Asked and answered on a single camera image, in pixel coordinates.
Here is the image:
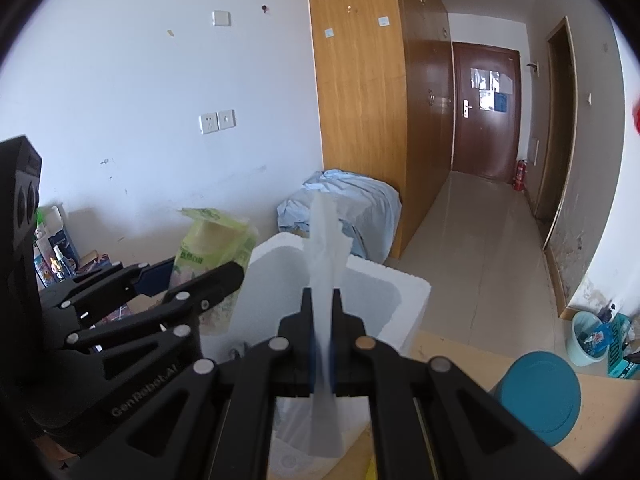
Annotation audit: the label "green white carton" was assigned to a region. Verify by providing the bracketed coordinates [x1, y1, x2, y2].
[35, 203, 69, 234]

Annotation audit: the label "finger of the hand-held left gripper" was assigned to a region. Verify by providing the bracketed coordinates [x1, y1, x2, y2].
[66, 261, 246, 357]
[41, 258, 177, 317]

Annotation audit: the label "brown door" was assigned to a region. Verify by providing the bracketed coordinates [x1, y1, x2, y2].
[452, 42, 522, 184]

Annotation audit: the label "white foam box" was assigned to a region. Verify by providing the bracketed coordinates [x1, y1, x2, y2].
[200, 232, 432, 480]

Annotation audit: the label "side door frame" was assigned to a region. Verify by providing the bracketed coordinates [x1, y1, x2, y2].
[537, 15, 577, 222]

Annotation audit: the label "wooden wardrobe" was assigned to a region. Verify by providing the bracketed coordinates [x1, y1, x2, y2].
[305, 0, 454, 262]

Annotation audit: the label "green snack bag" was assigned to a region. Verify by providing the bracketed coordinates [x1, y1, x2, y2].
[174, 207, 259, 337]

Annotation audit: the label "light teal waste bin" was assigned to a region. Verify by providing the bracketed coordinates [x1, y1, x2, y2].
[571, 309, 632, 367]

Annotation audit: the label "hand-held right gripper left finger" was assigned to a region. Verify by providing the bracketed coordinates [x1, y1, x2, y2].
[65, 286, 316, 480]

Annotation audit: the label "teal cylindrical container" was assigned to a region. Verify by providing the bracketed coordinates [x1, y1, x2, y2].
[492, 350, 584, 448]

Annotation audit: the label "teal box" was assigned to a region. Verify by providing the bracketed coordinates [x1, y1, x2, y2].
[606, 312, 640, 380]

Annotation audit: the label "light blue cloth bundle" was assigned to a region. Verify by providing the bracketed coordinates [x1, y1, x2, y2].
[277, 169, 403, 262]

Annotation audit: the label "papers on door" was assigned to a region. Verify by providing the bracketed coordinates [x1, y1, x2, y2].
[469, 67, 514, 111]

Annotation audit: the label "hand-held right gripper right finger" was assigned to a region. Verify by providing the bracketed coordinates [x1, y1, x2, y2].
[331, 286, 583, 480]

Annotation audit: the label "white tissue sheet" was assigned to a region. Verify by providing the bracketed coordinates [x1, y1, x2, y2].
[304, 192, 354, 459]

